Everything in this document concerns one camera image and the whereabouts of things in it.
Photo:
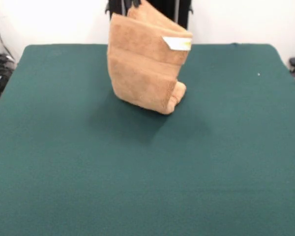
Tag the tan terry towel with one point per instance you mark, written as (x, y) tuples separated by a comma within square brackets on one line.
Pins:
[(137, 68)]

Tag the dark green table cloth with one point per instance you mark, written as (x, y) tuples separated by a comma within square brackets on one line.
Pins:
[(64, 159)]

